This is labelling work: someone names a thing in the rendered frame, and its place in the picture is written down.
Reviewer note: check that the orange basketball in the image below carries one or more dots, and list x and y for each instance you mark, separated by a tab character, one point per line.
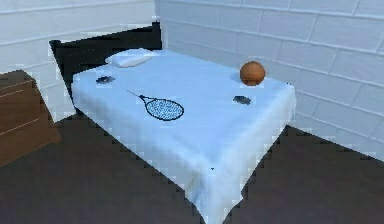
252	73

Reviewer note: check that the small black flat object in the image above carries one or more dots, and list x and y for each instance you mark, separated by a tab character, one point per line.
105	79
242	99

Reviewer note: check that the white pillow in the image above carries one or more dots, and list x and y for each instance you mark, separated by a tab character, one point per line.
128	58

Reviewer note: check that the white bed with black headboard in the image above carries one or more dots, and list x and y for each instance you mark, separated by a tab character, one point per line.
213	133

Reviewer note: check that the brown chest of drawers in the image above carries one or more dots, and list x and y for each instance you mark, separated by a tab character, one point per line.
20	116

